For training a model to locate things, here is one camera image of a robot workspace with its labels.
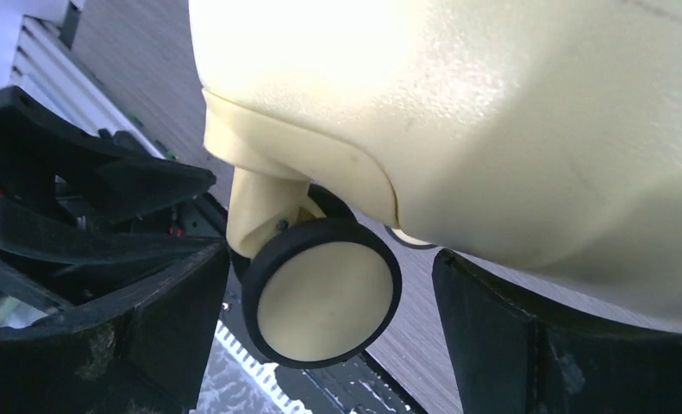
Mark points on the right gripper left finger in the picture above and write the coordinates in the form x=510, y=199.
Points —
x=141, y=349

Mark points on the yellow hard-shell suitcase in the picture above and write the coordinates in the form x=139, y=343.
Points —
x=543, y=136

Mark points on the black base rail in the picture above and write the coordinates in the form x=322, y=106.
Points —
x=358, y=385

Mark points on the slotted metal cable duct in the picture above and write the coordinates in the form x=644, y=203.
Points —
x=262, y=375

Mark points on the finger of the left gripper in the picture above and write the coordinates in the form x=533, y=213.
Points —
x=54, y=266
x=37, y=146

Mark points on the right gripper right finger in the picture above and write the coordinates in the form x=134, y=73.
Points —
x=516, y=351

